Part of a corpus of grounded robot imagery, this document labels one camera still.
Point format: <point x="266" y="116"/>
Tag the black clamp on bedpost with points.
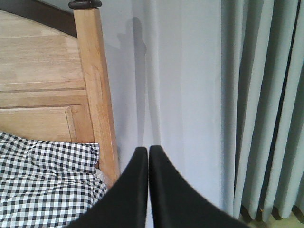
<point x="84" y="4"/>

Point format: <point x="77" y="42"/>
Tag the wooden bed frame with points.
<point x="54" y="83"/>

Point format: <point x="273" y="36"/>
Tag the light grey curtain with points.
<point x="219" y="84"/>

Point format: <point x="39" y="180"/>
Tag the black white checkered bedsheet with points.
<point x="46" y="184"/>

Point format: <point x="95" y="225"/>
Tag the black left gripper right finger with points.
<point x="175" y="204"/>

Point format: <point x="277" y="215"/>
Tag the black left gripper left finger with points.
<point x="125" y="204"/>

